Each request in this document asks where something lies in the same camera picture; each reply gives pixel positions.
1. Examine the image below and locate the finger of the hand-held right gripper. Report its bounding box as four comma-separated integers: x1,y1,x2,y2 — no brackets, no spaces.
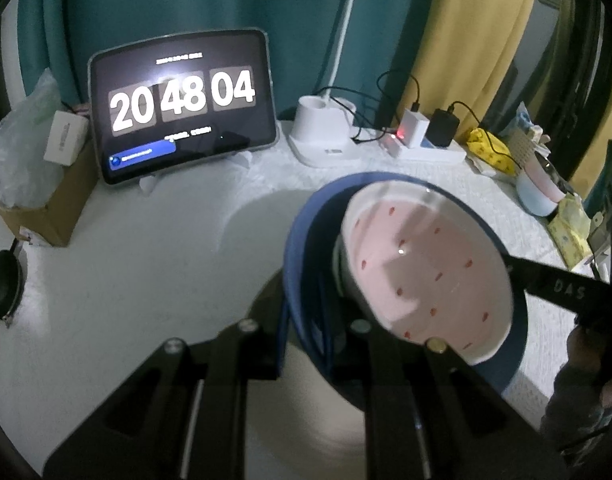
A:
502,253,540,297

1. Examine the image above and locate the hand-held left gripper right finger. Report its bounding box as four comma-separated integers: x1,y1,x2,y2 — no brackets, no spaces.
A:
326,305,569,480

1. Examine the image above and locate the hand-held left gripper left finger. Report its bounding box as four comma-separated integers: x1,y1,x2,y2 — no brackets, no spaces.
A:
42,280,293,480

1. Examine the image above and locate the pink spotted bowl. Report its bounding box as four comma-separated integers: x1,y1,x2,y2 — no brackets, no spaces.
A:
338,182,515,366

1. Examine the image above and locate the dark blue bowl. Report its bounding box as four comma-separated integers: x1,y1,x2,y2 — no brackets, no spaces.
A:
283,172,530,411

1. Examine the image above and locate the person's right hand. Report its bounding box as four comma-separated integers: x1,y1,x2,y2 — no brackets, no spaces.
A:
566,327,612,409

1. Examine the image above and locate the yellow tissue box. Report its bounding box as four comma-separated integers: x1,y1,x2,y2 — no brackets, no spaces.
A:
548,210,594,268

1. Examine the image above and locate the light blue bowl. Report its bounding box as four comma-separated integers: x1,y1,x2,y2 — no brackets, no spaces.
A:
516,167,561,217

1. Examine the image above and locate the beige plate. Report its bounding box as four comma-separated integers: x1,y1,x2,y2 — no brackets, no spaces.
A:
246,350,371,480

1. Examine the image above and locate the yellowish tissue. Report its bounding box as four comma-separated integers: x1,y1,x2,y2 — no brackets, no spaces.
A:
558,195,591,226

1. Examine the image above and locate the plain pink bowl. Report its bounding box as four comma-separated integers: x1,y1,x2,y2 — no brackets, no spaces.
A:
523,155,569,201

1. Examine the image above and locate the steel bowl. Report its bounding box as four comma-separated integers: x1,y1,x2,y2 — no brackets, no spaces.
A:
536,157,579,196

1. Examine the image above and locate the white perforated strainer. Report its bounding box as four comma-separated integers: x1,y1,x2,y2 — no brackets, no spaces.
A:
506,125,541,171

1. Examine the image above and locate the yellow packet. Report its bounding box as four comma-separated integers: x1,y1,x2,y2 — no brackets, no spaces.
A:
466,127,519,177

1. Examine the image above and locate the white power strip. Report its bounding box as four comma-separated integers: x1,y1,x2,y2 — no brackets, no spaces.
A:
378,127,466,163

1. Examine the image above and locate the blue snack pouch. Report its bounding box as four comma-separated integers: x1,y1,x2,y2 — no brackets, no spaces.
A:
513,102,534,133

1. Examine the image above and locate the black charger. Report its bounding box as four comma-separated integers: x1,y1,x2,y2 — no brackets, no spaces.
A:
428,108,460,147

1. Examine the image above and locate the white charger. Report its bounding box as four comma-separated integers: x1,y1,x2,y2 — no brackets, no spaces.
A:
397,107,431,148

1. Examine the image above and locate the white desk lamp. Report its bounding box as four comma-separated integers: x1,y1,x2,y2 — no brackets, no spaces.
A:
287,0,423,167

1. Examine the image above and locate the yellow curtain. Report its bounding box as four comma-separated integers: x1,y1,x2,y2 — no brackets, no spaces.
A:
398,0,544,133

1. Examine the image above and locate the cardboard box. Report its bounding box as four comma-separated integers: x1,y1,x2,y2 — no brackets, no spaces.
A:
0,137,99,248

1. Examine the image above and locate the small white box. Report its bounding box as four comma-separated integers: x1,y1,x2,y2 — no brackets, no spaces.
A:
43,110,91,166

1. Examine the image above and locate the tablet with clock display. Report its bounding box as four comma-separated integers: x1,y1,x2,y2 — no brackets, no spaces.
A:
87,27,279,187

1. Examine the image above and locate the clear plastic bag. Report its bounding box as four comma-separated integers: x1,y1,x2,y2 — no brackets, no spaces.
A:
0,67,67,208

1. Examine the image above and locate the black looped charger cable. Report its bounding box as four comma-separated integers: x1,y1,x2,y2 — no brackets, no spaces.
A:
377,70,421,133

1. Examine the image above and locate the black lamp cable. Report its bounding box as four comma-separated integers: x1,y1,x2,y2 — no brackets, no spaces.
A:
316,86,387,143

